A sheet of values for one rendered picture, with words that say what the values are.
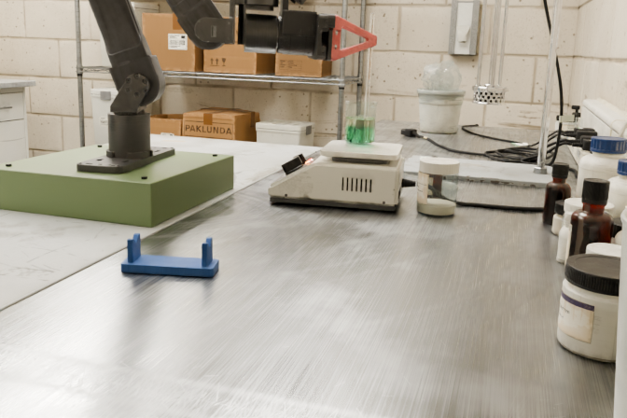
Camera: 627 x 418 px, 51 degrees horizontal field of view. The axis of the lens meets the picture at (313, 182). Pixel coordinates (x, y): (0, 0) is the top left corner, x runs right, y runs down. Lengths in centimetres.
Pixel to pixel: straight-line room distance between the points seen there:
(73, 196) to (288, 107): 270
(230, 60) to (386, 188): 239
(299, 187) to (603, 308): 55
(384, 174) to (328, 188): 9
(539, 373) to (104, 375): 33
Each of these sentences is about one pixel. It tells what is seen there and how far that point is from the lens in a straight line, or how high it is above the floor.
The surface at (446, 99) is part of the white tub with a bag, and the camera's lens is 195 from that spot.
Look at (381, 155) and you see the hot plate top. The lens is 98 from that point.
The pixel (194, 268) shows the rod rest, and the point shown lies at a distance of 71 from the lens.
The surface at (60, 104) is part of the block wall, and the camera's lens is 429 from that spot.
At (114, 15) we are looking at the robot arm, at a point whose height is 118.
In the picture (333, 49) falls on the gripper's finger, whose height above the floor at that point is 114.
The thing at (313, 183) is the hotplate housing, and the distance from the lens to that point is 100.
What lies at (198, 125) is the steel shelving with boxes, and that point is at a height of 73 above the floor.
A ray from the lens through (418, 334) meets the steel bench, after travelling 59.
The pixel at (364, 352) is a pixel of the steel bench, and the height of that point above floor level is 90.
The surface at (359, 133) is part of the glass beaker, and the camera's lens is 104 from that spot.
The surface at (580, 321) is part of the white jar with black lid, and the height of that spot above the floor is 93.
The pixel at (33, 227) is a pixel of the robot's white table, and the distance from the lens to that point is 93.
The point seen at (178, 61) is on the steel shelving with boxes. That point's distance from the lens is 339.
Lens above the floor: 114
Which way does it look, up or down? 12 degrees down
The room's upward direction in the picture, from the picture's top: 2 degrees clockwise
